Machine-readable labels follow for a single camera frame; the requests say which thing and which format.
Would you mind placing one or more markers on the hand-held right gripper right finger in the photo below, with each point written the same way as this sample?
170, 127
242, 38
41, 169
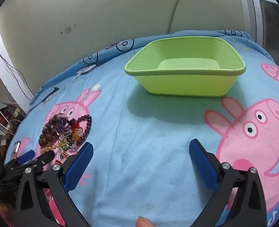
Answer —
203, 167

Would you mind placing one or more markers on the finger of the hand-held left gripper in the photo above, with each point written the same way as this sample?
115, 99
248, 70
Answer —
27, 156
43, 158

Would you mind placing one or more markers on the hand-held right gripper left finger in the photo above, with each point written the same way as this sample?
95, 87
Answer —
79, 167

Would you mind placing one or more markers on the pile of beaded jewelry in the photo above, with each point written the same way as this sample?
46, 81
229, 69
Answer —
59, 128

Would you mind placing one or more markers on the green plastic basket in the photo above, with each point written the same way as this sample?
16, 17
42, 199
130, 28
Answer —
184, 85

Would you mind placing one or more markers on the person's right hand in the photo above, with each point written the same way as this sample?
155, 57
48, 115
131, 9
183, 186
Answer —
144, 222

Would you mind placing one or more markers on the cluttered shelf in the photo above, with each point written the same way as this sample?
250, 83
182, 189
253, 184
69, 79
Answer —
4, 117

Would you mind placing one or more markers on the blue cartoon pig blanket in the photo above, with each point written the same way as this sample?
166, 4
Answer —
141, 127

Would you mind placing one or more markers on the white charger box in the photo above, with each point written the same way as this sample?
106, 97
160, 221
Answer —
86, 69

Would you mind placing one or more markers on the white wall socket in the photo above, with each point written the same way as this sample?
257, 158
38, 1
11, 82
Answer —
68, 30

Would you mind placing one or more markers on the white window frame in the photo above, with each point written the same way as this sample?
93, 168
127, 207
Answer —
252, 16

